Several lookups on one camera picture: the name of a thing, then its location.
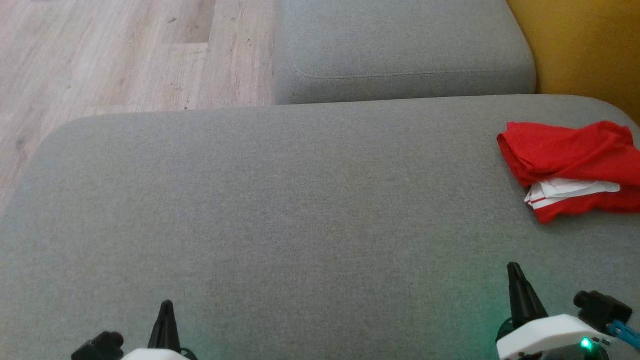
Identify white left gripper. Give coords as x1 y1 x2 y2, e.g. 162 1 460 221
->
122 300 198 360

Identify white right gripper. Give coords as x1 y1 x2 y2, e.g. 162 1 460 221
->
496 262 608 360

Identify red shorts with white trim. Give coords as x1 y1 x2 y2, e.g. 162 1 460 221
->
497 121 640 224

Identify large grey sofa seat cushion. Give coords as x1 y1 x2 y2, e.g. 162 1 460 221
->
0 95 640 360

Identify small grey sofa cushion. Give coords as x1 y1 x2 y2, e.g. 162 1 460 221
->
274 0 537 106

